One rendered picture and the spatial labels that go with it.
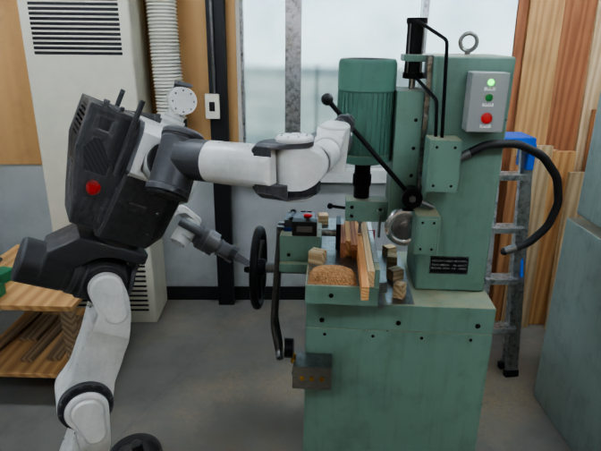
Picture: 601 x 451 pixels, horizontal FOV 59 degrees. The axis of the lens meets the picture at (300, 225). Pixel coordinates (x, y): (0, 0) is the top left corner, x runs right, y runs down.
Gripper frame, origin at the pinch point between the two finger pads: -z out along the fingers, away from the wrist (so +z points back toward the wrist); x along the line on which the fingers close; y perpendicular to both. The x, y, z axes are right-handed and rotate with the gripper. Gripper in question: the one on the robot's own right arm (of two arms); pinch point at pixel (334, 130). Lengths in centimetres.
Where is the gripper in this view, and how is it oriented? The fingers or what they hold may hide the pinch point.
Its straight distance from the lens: 155.3
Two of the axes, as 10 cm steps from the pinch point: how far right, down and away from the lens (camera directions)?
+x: -7.4, 6.2, 2.7
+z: -0.6, 3.3, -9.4
